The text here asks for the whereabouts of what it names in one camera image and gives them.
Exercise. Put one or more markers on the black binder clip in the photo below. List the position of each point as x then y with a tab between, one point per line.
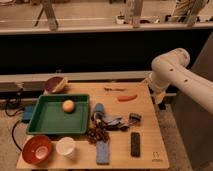
134	118

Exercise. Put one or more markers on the blue grey cloth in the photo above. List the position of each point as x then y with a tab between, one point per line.
112	123

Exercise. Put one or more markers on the white cup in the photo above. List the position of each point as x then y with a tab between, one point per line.
66	147

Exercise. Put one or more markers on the green plastic tray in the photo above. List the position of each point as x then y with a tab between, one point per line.
49	117

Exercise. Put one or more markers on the blue power box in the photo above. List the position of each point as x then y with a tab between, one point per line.
27	114

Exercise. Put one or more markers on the small knife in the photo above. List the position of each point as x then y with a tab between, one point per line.
114	89

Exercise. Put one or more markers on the blue sponge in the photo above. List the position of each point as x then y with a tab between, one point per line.
102	153

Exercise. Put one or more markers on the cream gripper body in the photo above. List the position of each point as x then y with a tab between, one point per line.
158	97

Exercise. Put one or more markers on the red bowl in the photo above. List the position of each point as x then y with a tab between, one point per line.
37	149

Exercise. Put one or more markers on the black remote control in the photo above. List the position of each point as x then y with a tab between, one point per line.
135	144

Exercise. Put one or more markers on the yellow round fruit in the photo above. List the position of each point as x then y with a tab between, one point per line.
68	106

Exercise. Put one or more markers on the metal cup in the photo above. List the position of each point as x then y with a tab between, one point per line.
98	112

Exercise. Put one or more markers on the maroon bowl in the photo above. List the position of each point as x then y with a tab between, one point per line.
55	84

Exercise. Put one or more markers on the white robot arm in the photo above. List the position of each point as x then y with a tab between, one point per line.
171	69

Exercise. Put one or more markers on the dark grape bunch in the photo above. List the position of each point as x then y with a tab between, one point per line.
96	134

